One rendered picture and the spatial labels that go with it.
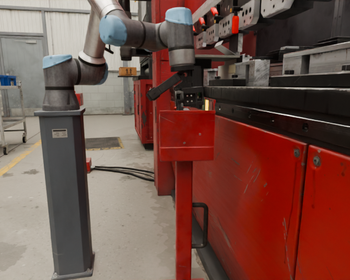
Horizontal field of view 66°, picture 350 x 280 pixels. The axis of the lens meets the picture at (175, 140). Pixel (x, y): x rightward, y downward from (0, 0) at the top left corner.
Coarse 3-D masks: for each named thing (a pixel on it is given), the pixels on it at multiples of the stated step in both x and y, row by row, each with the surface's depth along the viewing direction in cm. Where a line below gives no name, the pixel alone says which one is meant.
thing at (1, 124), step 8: (0, 88) 333; (8, 88) 359; (16, 88) 388; (0, 104) 331; (0, 112) 330; (0, 120) 332; (8, 120) 415; (16, 120) 418; (24, 120) 417; (0, 128) 334; (24, 128) 420; (8, 144) 346
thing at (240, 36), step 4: (232, 36) 120; (236, 36) 116; (240, 36) 114; (232, 40) 120; (236, 40) 116; (240, 40) 114; (232, 44) 120; (236, 44) 116; (240, 44) 115; (232, 48) 121; (236, 48) 116; (240, 48) 115; (236, 52) 118
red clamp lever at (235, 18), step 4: (232, 8) 101; (236, 8) 100; (240, 8) 101; (236, 12) 101; (236, 16) 101; (232, 20) 102; (236, 20) 101; (232, 24) 102; (236, 24) 102; (232, 28) 102; (236, 28) 102; (232, 32) 103; (236, 32) 102
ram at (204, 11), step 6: (186, 0) 187; (192, 0) 171; (198, 0) 158; (204, 0) 147; (216, 0) 130; (186, 6) 187; (192, 6) 172; (198, 6) 159; (210, 6) 139; (192, 12) 172; (204, 12) 148; (198, 18) 160
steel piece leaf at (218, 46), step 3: (219, 42) 117; (216, 45) 120; (219, 45) 115; (216, 48) 121; (219, 48) 119; (222, 48) 117; (225, 48) 115; (222, 51) 120; (225, 51) 118; (228, 51) 116; (231, 51) 115; (225, 54) 123; (228, 54) 120; (231, 54) 118; (234, 54) 116
